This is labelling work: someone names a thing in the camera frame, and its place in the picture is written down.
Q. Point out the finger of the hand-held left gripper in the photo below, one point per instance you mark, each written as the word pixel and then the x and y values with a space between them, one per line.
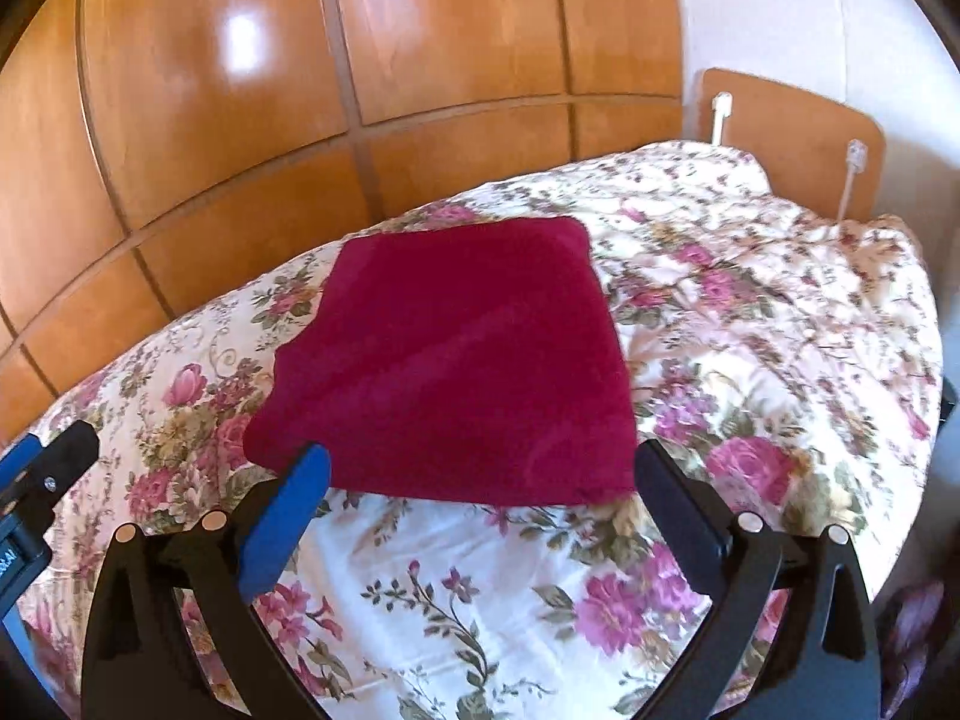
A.
pixel 67 457
pixel 15 461

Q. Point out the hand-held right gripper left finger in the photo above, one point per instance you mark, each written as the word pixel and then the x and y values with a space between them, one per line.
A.
pixel 289 510

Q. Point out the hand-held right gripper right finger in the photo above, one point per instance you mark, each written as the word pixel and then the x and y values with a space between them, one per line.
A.
pixel 675 517

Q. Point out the crimson fleece cloth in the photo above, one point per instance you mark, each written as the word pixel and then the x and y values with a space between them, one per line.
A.
pixel 457 360

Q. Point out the floral bedspread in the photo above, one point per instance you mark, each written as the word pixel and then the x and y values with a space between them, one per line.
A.
pixel 750 315

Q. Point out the wooden headboard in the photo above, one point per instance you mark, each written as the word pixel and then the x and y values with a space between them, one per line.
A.
pixel 795 135

